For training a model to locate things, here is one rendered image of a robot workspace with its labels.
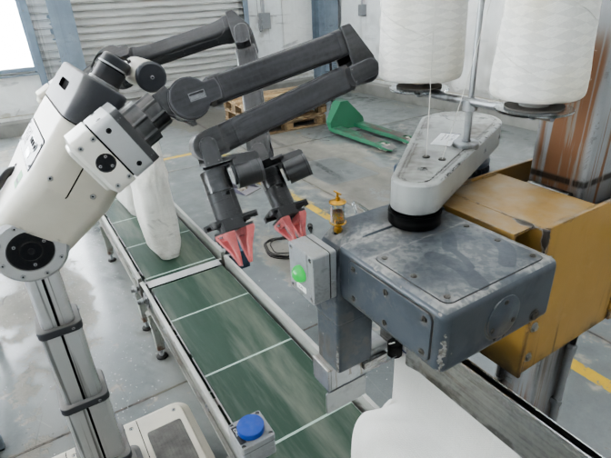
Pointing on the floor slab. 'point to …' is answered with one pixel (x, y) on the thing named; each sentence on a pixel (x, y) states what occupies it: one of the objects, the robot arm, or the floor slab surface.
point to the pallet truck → (337, 124)
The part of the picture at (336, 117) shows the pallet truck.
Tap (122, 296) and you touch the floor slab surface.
